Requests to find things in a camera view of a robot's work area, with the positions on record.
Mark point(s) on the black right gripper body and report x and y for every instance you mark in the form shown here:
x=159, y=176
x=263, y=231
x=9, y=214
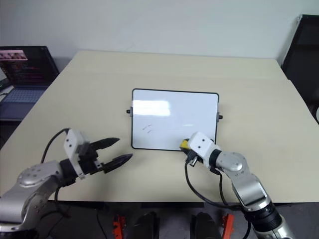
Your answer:
x=211, y=141

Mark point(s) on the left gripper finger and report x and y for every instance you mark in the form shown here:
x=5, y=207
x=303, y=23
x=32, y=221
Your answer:
x=106, y=143
x=117, y=163

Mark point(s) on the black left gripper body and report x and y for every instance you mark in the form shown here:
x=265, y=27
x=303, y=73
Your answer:
x=88, y=161

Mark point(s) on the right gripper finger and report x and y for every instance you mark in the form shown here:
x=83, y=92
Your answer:
x=187, y=153

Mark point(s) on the yellow and black eraser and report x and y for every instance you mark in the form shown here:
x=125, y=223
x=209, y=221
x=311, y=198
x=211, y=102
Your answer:
x=184, y=144

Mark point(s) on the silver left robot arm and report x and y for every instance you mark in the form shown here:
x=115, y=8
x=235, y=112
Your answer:
x=27, y=189

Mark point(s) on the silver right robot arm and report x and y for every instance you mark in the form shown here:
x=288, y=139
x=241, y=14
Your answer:
x=246, y=184

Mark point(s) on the black framed tabletop whiteboard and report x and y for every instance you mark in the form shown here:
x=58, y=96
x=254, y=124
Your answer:
x=172, y=117

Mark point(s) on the dark rounded shape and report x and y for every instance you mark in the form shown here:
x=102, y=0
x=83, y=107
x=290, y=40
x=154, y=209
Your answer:
x=145, y=226
x=205, y=226

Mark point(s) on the white round object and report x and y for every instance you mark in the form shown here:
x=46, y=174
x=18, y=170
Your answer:
x=317, y=115

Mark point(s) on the dark open laptop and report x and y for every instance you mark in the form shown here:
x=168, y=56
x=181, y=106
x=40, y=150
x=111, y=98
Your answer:
x=25, y=69

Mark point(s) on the black chair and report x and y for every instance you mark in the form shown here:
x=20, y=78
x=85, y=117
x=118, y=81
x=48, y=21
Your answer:
x=305, y=54

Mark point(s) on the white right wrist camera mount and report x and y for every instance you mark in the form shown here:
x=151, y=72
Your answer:
x=200, y=145

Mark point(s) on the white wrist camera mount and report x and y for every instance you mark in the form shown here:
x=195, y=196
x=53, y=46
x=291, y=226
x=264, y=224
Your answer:
x=200, y=145
x=72, y=143

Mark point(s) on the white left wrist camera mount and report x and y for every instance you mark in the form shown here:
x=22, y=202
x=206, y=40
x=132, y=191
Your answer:
x=72, y=143

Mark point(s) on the red bracket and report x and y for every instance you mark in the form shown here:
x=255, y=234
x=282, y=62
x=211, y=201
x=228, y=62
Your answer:
x=228, y=225
x=118, y=225

